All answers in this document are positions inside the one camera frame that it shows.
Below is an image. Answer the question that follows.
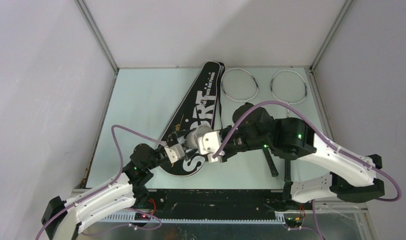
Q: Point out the white shuttlecock tube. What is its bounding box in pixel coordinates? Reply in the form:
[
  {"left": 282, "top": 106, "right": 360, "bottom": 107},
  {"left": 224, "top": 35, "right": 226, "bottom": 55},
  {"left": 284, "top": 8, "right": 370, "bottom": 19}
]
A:
[{"left": 184, "top": 124, "right": 213, "bottom": 149}]

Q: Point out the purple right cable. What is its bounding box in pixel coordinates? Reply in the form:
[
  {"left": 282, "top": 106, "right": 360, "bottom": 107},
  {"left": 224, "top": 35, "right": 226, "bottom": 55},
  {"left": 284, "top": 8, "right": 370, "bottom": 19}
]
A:
[{"left": 213, "top": 100, "right": 402, "bottom": 240}]

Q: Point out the black racket bag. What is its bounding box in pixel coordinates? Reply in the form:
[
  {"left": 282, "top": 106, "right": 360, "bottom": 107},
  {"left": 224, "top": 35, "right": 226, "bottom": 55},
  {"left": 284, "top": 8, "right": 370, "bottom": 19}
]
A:
[{"left": 161, "top": 61, "right": 225, "bottom": 177}]

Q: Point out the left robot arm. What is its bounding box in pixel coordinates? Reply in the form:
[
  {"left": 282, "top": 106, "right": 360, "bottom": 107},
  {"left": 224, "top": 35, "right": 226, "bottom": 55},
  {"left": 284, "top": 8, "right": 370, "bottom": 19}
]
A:
[{"left": 36, "top": 129, "right": 217, "bottom": 240}]

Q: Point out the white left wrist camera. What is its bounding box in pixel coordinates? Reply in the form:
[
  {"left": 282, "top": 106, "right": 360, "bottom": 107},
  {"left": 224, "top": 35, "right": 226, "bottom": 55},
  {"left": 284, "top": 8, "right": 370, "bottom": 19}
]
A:
[{"left": 164, "top": 143, "right": 186, "bottom": 164}]

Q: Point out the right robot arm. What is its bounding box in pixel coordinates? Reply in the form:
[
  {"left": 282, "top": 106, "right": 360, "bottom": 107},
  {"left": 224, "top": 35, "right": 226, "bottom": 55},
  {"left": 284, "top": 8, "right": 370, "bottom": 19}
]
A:
[{"left": 220, "top": 103, "right": 385, "bottom": 209}]

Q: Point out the white racket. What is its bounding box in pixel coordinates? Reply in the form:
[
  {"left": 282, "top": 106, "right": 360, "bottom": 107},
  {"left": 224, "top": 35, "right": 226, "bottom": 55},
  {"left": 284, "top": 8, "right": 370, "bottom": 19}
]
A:
[
  {"left": 221, "top": 67, "right": 280, "bottom": 178},
  {"left": 270, "top": 69, "right": 308, "bottom": 183}
]

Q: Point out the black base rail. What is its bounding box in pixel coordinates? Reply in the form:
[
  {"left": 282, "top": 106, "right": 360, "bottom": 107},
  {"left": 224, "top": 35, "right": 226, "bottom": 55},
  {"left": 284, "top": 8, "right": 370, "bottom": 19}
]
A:
[{"left": 136, "top": 188, "right": 316, "bottom": 221}]

